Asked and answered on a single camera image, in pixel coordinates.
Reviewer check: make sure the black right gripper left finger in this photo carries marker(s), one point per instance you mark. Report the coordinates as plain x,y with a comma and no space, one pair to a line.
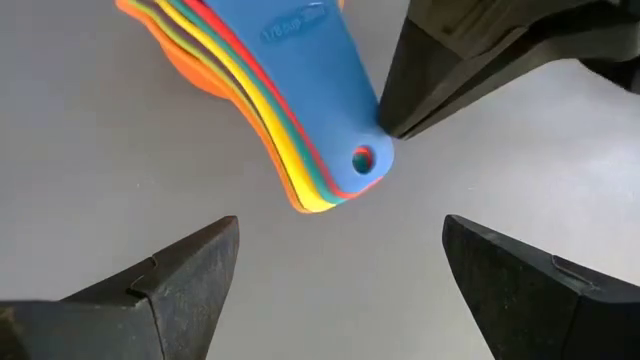
165,310

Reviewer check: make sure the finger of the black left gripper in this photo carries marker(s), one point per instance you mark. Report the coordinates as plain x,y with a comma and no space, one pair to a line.
450,70

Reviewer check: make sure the orange measuring cup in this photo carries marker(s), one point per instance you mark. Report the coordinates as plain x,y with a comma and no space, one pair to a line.
195,70

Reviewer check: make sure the red measuring cup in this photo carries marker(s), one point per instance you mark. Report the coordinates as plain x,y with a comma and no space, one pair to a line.
364,150

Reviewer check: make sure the teal measuring cup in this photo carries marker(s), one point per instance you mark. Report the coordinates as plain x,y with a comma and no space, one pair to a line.
361,166

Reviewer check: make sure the yellow measuring cup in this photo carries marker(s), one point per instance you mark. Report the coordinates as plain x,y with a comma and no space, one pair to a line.
314,200

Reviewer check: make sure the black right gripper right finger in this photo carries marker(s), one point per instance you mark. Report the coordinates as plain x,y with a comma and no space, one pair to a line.
525,310

